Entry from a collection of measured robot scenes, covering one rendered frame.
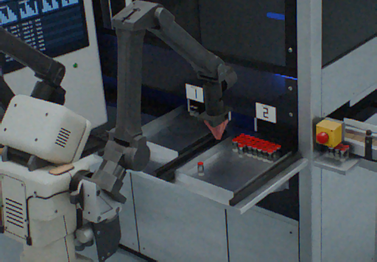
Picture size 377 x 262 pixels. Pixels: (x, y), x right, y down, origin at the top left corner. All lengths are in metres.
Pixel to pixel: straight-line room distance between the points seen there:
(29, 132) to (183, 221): 1.41
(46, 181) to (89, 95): 1.22
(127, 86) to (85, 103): 1.21
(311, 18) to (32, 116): 0.98
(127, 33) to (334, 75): 1.00
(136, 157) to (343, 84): 1.02
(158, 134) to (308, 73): 0.70
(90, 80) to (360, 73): 1.10
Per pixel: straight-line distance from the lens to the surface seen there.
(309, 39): 2.54
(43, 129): 2.04
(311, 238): 2.90
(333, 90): 2.74
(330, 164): 2.70
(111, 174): 2.00
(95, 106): 3.22
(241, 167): 2.69
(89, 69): 3.16
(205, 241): 3.29
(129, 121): 2.01
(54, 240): 2.17
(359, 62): 2.87
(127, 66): 1.97
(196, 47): 2.19
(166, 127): 3.01
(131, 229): 3.63
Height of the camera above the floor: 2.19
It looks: 25 degrees down
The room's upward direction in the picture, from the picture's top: 4 degrees counter-clockwise
